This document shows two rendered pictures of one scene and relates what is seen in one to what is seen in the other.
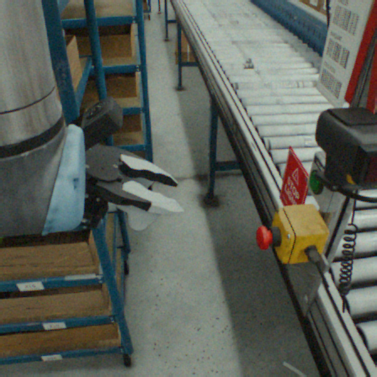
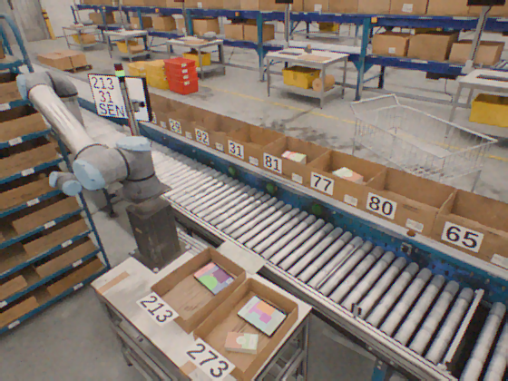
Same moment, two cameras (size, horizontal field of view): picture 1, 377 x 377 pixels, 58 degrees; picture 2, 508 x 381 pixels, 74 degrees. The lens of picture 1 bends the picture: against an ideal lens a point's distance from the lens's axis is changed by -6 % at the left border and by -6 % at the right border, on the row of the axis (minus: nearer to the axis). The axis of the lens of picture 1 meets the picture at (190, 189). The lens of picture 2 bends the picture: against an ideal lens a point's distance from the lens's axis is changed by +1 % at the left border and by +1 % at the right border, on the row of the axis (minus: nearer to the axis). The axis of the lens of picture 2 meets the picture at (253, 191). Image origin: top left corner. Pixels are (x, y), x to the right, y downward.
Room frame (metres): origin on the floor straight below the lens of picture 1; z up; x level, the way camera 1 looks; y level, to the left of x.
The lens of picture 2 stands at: (-1.80, 0.45, 2.08)
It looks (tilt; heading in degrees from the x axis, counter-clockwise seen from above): 33 degrees down; 323
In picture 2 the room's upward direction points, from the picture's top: 4 degrees counter-clockwise
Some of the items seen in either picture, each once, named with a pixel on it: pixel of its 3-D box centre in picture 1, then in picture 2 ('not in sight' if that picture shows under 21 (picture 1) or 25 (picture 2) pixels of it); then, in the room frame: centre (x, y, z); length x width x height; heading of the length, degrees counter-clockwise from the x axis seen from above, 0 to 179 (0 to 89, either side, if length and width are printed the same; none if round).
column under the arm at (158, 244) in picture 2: not in sight; (154, 229); (-0.27, 0.01, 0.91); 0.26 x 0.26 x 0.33; 11
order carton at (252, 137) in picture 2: not in sight; (255, 144); (0.09, -1.01, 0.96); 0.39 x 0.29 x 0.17; 8
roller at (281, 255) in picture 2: not in sight; (297, 241); (-0.73, -0.66, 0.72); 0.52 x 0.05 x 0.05; 98
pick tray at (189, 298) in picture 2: not in sight; (200, 286); (-0.70, -0.01, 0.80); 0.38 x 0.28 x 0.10; 99
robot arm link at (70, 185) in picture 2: not in sight; (71, 185); (0.22, 0.27, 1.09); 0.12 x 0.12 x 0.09; 10
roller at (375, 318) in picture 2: not in sight; (394, 293); (-1.31, -0.74, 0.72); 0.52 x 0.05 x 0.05; 98
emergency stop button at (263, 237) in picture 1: (269, 236); not in sight; (0.40, -0.13, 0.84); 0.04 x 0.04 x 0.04; 8
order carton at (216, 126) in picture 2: not in sight; (221, 132); (0.48, -0.96, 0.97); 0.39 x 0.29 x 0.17; 8
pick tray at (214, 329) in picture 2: not in sight; (248, 325); (-1.03, -0.06, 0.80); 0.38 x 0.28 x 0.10; 103
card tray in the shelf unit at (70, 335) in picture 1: (60, 299); (68, 267); (0.69, 0.47, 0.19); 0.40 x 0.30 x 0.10; 99
